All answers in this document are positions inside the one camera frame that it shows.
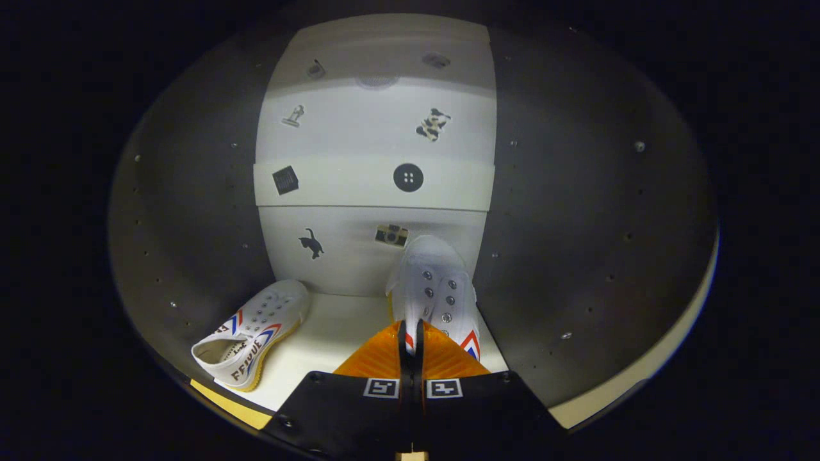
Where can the dark grey shoe cabinet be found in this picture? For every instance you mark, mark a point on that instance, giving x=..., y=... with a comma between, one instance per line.
x=359, y=128

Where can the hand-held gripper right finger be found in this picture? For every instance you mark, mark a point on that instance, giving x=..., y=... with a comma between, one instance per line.
x=480, y=410

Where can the white canvas shoe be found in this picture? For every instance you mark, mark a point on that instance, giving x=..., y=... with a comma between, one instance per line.
x=262, y=326
x=435, y=282

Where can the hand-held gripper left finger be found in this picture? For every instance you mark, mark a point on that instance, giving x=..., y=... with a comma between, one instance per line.
x=346, y=410

